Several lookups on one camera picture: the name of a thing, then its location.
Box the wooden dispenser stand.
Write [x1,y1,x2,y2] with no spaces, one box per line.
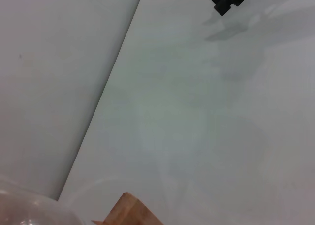
[91,191,163,225]

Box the clear glass water dispenser jar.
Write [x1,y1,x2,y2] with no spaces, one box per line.
[0,175,87,225]

